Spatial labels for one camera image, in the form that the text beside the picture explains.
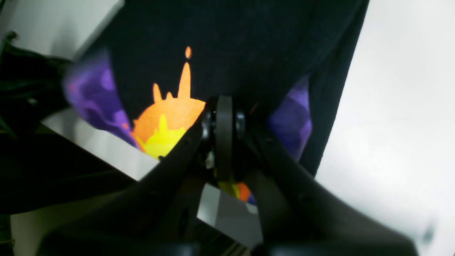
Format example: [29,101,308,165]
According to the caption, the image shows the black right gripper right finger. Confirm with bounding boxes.
[224,97,416,256]

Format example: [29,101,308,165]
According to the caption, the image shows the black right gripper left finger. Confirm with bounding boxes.
[39,96,224,256]

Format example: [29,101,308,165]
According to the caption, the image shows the black T-shirt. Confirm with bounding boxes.
[63,0,369,175]

